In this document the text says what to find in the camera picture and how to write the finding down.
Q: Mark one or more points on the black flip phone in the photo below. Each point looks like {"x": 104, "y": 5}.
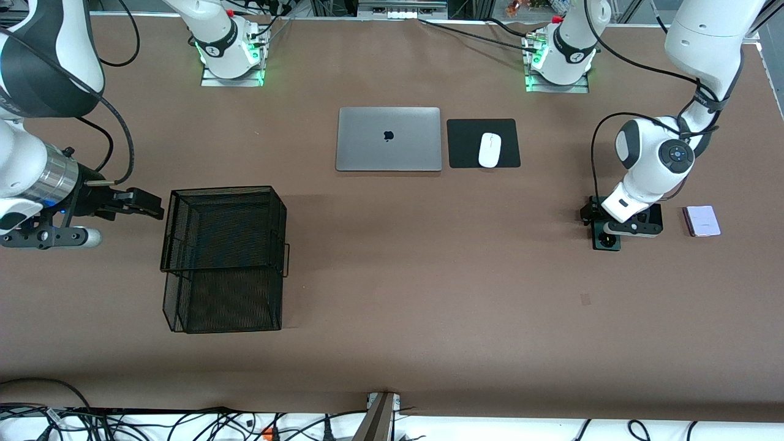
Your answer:
{"x": 655, "y": 213}

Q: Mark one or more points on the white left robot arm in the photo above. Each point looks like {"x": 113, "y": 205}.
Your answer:
{"x": 655, "y": 159}

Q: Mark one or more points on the white power strip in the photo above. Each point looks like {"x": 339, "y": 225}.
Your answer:
{"x": 401, "y": 12}

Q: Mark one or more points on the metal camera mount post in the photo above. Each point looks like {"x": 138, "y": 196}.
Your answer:
{"x": 376, "y": 419}

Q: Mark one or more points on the white computer mouse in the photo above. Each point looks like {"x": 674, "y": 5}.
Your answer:
{"x": 489, "y": 150}

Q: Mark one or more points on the silver closed laptop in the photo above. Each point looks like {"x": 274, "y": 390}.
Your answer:
{"x": 388, "y": 139}

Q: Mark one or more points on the dark green smartphone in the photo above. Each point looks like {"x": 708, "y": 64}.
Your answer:
{"x": 606, "y": 243}

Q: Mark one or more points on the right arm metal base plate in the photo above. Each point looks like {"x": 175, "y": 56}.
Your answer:
{"x": 211, "y": 81}

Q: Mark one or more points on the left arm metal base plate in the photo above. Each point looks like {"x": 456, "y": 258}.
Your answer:
{"x": 579, "y": 89}

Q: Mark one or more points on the aluminium frame corner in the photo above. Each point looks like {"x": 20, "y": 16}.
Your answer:
{"x": 752, "y": 35}

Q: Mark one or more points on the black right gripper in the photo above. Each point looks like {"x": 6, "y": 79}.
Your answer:
{"x": 92, "y": 199}

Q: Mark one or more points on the black mouse pad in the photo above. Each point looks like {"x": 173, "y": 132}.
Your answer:
{"x": 465, "y": 144}

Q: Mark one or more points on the lilac flip phone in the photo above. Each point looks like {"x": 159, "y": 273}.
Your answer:
{"x": 702, "y": 220}

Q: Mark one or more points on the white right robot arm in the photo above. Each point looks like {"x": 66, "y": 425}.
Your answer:
{"x": 37, "y": 73}

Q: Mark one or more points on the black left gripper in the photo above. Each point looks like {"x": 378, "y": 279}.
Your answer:
{"x": 592, "y": 211}

